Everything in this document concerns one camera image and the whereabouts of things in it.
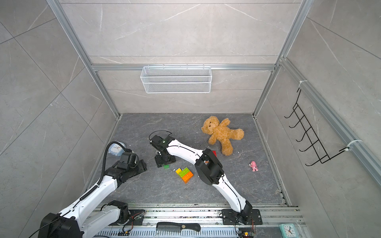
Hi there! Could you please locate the orange long lego brick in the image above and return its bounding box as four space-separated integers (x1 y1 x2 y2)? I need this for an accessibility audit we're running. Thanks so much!
182 172 193 183

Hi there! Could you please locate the lime green lego brick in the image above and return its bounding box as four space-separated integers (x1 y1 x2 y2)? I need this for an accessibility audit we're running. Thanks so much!
179 168 190 177

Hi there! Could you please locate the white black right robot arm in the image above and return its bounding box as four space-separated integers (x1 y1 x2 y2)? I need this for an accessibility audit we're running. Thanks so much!
149 135 253 225

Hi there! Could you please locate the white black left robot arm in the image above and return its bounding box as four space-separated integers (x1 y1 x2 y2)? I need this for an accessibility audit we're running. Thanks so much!
38 152 147 238

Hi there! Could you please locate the light blue alarm clock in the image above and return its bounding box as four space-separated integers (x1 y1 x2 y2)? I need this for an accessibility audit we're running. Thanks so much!
108 142 126 157

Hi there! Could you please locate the brown teddy bear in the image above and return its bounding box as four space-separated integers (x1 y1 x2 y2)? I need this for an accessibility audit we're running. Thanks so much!
201 116 245 156

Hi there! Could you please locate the pink small toy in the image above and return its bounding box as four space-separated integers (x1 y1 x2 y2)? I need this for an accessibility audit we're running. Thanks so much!
249 161 258 172

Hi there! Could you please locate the teal square clock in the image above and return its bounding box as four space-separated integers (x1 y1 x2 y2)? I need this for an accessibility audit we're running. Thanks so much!
279 224 299 238

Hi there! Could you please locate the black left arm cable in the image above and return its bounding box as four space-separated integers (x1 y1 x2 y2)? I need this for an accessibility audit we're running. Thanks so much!
96 141 127 185

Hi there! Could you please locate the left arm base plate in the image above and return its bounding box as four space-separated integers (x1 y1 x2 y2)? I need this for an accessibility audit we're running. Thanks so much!
111 209 146 226

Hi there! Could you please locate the white wire mesh basket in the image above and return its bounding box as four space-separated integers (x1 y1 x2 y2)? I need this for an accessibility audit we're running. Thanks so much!
140 66 212 94

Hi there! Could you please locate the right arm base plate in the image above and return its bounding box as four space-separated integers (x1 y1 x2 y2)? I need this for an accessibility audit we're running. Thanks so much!
219 209 263 225

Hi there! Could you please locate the black wall hook rack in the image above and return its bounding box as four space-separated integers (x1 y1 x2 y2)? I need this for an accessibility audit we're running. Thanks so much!
284 88 350 167

